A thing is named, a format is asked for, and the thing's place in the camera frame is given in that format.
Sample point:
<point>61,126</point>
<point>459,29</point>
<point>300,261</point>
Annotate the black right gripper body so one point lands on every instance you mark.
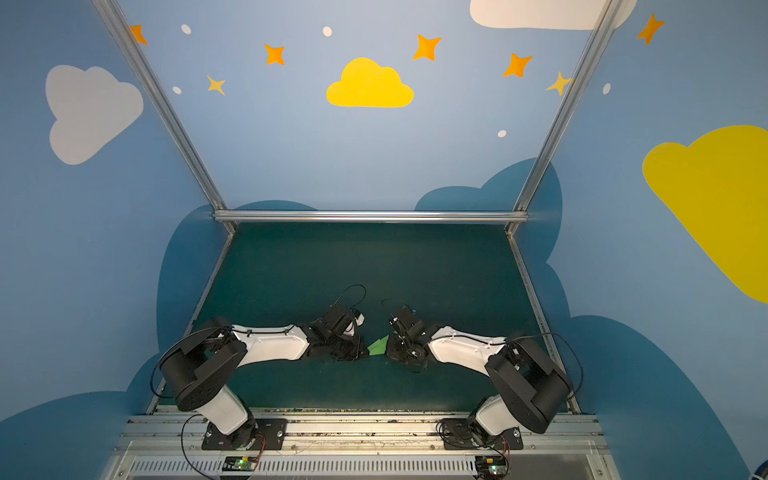
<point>401,348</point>

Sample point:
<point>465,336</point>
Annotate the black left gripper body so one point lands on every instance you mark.
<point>349,344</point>

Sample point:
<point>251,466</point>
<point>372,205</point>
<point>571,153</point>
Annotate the green square paper sheet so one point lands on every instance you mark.
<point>378,347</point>

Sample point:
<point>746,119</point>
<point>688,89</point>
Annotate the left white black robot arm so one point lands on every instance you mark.
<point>198,367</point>

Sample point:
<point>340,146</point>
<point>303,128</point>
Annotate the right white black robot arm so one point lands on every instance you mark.
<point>530,387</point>

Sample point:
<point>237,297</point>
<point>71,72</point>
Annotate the right green circuit board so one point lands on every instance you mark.
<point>491,468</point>

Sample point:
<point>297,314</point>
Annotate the green circuit board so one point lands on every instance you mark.
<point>240,463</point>
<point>491,468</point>

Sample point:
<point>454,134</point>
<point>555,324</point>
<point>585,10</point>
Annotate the left green circuit board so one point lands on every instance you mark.
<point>240,463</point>

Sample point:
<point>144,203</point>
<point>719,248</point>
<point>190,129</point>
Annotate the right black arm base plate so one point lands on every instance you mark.
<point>460,434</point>

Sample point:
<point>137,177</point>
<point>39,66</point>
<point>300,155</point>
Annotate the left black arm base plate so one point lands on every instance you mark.
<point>254,435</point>

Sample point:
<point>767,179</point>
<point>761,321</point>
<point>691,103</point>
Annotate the aluminium right floor rail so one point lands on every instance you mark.
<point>573,329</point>

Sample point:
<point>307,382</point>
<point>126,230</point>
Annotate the aluminium floor rail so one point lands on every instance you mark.
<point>157,390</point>
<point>573,329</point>

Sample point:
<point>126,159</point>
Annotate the aluminium left floor rail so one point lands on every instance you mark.
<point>157,390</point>

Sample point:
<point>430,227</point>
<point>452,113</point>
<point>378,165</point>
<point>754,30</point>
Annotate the aluminium back frame rail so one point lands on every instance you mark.
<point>253,216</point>

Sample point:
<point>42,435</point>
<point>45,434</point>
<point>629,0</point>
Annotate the aluminium left frame post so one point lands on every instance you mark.
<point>113,17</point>

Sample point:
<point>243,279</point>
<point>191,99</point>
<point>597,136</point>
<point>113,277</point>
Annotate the aluminium frame post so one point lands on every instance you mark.
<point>113,17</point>
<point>591,55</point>

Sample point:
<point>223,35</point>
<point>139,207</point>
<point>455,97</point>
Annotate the aluminium right frame post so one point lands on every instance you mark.
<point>591,55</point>

